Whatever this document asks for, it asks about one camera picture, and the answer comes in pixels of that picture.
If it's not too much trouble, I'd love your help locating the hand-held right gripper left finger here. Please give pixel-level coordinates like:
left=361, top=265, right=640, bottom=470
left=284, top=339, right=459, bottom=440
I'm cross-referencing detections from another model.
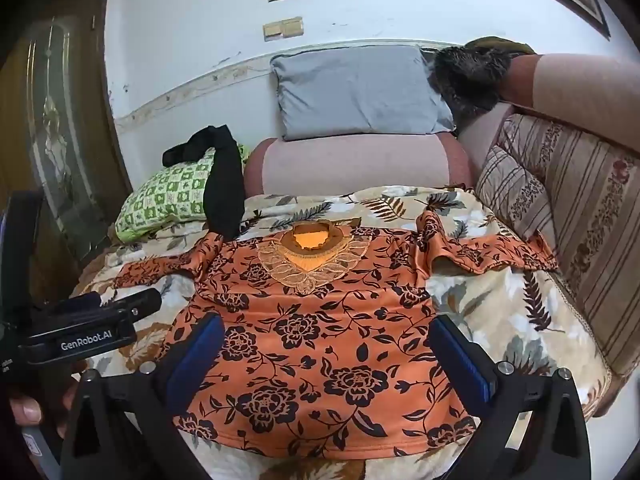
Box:
left=60, top=312, right=226, bottom=480

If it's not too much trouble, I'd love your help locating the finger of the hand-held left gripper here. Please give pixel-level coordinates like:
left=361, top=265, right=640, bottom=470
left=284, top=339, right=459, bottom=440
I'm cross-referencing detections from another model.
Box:
left=102, top=287, right=163, bottom=321

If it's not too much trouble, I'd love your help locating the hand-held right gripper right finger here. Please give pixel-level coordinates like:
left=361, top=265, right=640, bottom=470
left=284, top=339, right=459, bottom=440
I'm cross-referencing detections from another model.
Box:
left=429, top=315, right=592, bottom=480

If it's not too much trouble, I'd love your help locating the orange floral shirt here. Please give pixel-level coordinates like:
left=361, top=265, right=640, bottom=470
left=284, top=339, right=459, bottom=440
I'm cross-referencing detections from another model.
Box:
left=112, top=212, right=560, bottom=461

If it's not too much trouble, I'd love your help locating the person's left hand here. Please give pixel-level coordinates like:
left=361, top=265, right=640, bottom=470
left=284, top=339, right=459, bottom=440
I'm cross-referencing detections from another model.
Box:
left=7, top=360, right=81, bottom=428

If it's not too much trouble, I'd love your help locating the leaf print blanket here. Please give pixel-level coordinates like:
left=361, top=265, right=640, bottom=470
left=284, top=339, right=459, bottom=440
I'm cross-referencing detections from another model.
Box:
left=70, top=185, right=613, bottom=480

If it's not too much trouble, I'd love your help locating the green checked pillow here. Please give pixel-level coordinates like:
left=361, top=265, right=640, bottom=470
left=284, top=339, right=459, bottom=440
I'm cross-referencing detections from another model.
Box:
left=115, top=142, right=251, bottom=243

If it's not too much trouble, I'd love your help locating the black garment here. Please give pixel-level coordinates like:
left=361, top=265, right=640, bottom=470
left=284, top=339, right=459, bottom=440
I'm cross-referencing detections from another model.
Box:
left=162, top=124, right=246, bottom=241

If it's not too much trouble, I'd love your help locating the small striped cushion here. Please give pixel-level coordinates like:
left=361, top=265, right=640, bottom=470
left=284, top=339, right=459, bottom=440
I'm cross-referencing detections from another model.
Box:
left=474, top=145, right=558, bottom=258

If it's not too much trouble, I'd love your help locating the wooden door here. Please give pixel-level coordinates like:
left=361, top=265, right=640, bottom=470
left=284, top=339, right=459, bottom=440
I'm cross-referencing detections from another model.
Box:
left=0, top=0, right=133, bottom=306

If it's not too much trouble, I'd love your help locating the striped beige quilt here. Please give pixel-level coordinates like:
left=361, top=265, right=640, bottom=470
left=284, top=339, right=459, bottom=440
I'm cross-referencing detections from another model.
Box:
left=495, top=112, right=640, bottom=376

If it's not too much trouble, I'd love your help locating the pink bolster cushion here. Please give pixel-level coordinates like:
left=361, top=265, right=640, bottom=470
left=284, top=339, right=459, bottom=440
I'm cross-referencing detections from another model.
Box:
left=242, top=52, right=640, bottom=418

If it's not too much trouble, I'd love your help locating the dark furry cloth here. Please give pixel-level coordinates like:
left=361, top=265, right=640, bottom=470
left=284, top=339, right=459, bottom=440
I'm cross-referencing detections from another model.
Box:
left=431, top=46, right=513, bottom=128

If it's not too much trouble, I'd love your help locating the grey pillow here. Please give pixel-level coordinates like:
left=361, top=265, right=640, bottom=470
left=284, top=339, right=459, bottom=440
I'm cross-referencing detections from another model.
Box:
left=270, top=44, right=456, bottom=142

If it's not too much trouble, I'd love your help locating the olive cloth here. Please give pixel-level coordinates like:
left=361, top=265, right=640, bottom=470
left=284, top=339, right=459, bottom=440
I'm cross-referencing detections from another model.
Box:
left=467, top=36, right=536, bottom=56

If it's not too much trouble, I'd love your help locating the beige wall switch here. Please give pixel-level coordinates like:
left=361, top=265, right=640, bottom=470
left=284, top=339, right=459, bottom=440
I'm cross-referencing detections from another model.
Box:
left=263, top=16, right=304, bottom=42

